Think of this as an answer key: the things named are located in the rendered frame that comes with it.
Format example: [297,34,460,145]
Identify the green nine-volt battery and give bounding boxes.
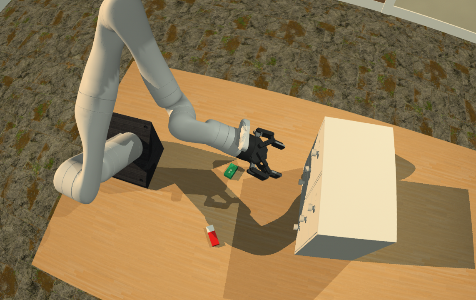
[224,163,238,179]

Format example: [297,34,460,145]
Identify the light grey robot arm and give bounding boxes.
[54,0,250,204]

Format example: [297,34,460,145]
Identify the white chest of drawers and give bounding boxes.
[294,117,397,261]

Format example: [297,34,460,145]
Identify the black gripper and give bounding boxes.
[236,127,285,181]

